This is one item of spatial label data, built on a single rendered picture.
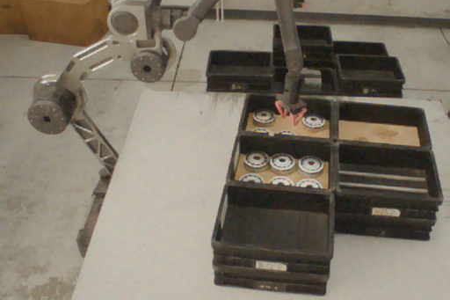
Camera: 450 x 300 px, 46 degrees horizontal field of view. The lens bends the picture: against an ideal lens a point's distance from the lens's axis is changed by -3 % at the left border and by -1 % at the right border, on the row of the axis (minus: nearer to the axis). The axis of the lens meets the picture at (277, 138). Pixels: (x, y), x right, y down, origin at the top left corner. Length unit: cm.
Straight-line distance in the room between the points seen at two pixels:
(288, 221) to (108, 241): 69
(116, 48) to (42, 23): 269
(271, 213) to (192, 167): 53
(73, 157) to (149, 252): 171
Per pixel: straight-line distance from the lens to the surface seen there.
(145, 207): 224
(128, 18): 188
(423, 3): 537
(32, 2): 498
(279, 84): 353
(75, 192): 342
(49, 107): 245
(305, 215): 201
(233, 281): 192
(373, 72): 356
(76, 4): 476
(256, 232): 194
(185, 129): 261
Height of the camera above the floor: 227
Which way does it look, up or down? 38 degrees down
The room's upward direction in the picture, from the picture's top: 3 degrees clockwise
